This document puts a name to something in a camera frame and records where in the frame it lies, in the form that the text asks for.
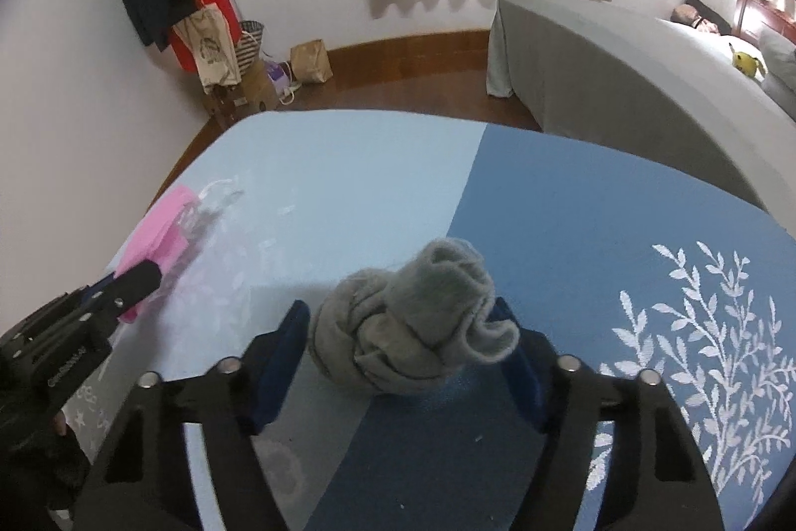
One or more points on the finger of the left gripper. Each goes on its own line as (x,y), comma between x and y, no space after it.
(129,289)
(91,292)

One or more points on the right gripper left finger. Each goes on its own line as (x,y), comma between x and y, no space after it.
(141,478)

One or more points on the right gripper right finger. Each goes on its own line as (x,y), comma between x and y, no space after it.
(614,448)

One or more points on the pink plastic bag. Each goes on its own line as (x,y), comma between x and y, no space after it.
(176,224)

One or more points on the grey sock bundle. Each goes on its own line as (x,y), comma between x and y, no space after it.
(409,331)

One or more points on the blue patterned bed sheet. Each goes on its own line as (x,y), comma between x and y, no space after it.
(620,261)

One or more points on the cardboard box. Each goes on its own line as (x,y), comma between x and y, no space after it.
(254,94)

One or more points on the beige tote bag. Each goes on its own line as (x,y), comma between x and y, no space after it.
(207,36)

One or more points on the striped bag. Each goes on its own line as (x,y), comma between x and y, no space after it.
(247,48)

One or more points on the brown paper bag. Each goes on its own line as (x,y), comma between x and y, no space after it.
(310,63)

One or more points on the grey covered bed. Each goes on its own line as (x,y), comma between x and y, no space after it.
(594,71)

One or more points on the yellow plush toy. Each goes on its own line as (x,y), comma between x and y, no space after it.
(748,61)

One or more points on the pink item on bed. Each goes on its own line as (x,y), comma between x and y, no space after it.
(701,17)

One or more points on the red wooden headboard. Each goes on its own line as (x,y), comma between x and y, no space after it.
(752,15)

